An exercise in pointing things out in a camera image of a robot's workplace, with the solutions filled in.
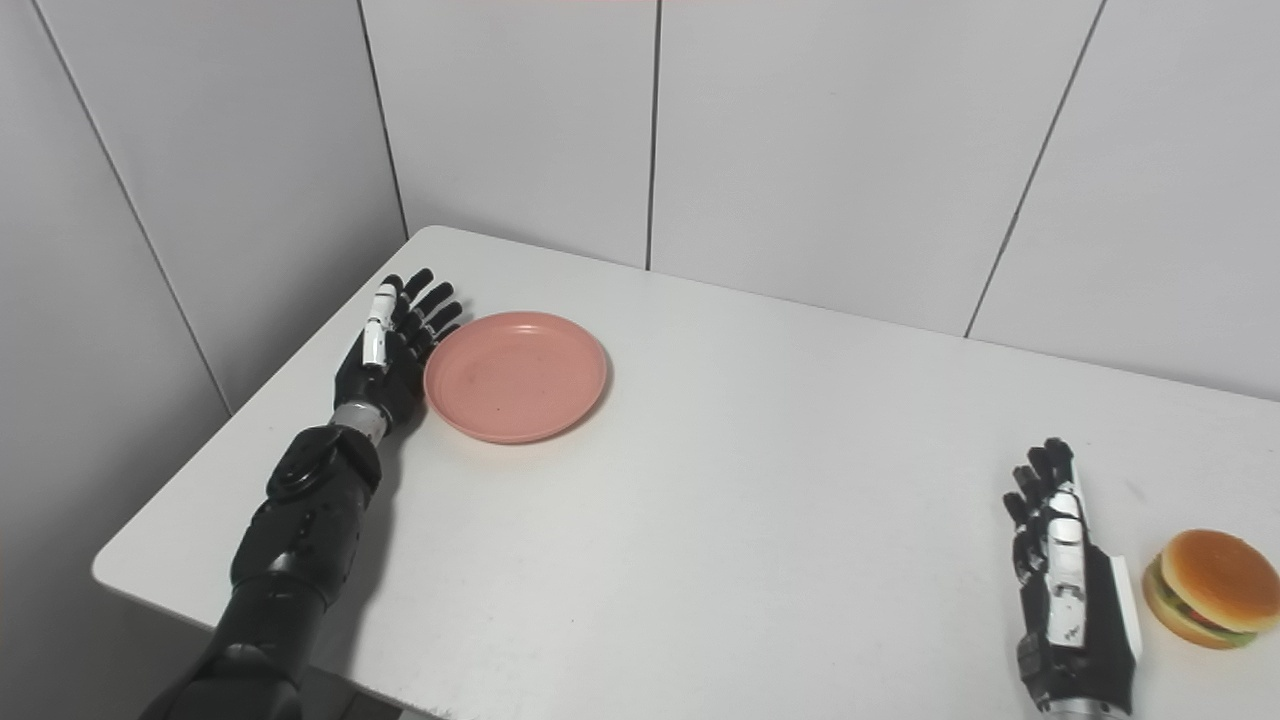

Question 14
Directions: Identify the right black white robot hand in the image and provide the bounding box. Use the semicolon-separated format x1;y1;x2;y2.
1003;437;1143;717

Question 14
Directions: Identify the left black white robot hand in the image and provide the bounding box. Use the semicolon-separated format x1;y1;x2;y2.
333;267;464;433

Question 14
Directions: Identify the pink plastic plate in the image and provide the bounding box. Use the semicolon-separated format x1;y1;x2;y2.
423;311;609;445

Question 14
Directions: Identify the toy hamburger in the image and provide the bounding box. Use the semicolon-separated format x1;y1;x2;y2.
1142;529;1280;651

